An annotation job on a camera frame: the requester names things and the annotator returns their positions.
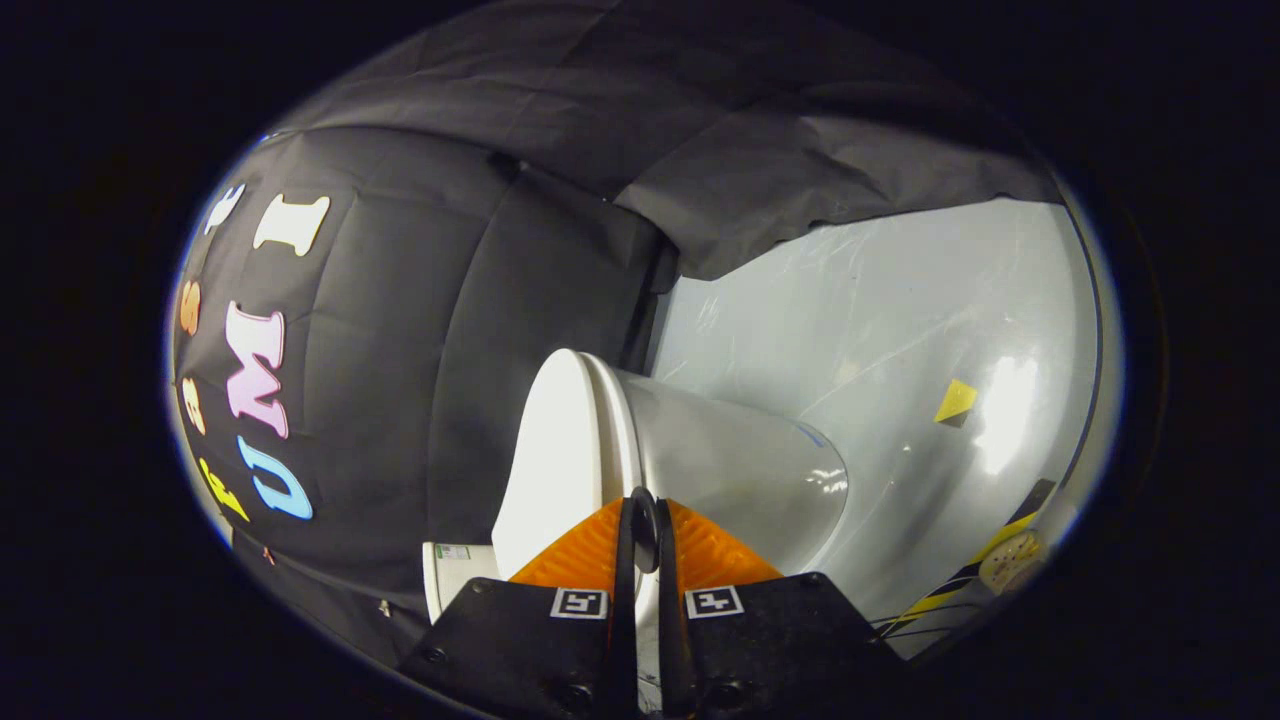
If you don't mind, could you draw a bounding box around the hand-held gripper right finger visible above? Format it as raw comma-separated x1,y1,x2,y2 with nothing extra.
655,497,901,720

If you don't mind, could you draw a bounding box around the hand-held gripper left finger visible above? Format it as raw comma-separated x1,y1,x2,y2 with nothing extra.
398,497,641,720

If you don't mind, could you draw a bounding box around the grey lid handle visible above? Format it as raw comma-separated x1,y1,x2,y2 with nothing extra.
628,487,662,575

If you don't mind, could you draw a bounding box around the white toilet lid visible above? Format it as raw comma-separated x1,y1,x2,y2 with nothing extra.
490,348,646,583

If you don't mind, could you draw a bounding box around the white toilet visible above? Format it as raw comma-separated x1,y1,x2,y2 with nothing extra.
422,355,851,626

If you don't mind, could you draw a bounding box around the black yellow striped floor tape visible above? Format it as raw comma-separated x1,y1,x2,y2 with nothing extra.
880,478,1057,641

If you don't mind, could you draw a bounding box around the beige perforated shoe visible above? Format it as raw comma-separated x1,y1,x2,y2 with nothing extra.
978,530,1047,593

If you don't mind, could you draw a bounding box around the yellow floor tape piece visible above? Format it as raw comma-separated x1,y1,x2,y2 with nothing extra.
934,378,980,429

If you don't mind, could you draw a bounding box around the black backdrop cloth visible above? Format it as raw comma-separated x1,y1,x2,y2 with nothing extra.
170,0,1066,661

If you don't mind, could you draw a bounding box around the black floor cable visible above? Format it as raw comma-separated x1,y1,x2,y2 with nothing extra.
870,598,966,643

